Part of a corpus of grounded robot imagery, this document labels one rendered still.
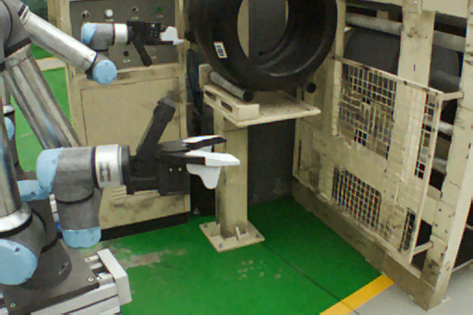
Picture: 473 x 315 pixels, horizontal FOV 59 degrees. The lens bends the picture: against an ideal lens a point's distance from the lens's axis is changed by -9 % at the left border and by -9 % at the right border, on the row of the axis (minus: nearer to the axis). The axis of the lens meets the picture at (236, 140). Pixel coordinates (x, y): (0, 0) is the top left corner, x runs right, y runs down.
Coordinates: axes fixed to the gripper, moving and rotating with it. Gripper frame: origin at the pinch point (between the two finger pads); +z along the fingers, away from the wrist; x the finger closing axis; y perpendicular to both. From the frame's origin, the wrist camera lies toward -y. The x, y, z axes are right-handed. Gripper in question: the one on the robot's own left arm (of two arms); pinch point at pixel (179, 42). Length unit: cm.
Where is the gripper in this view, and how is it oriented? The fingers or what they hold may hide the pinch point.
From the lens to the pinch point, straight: 165.7
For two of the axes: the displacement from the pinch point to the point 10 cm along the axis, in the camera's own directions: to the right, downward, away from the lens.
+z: 9.0, -0.4, 4.3
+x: -4.2, -3.4, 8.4
